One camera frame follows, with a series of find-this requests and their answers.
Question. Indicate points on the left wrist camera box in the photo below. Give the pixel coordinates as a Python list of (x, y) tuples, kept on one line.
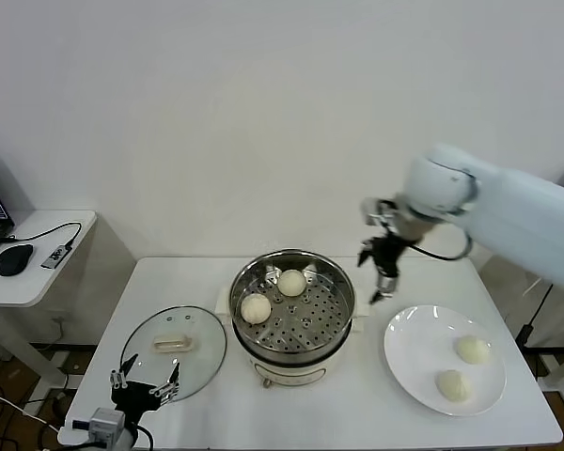
[(105, 423)]

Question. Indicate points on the stainless steel steamer basket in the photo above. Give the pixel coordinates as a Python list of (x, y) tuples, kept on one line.
[(319, 324)]

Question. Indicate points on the white steamed baozi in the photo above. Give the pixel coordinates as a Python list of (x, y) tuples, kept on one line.
[(453, 386), (256, 308), (291, 283), (472, 350)]

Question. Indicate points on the black computer mouse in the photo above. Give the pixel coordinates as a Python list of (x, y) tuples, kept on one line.
[(14, 259)]

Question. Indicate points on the white round plate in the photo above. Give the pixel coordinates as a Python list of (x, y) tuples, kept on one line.
[(404, 338)]

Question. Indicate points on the white rounded side desk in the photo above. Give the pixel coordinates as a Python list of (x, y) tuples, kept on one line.
[(51, 286)]

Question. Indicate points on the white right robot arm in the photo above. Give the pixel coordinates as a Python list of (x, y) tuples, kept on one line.
[(521, 225)]

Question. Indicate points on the cream electric cooker pot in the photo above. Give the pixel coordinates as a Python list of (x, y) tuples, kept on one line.
[(291, 373)]

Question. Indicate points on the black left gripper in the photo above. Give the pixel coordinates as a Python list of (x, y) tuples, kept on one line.
[(136, 397)]

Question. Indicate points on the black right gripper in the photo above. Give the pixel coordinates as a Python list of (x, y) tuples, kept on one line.
[(387, 256)]

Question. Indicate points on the grey usb hub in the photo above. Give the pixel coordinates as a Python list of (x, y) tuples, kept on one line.
[(55, 256)]

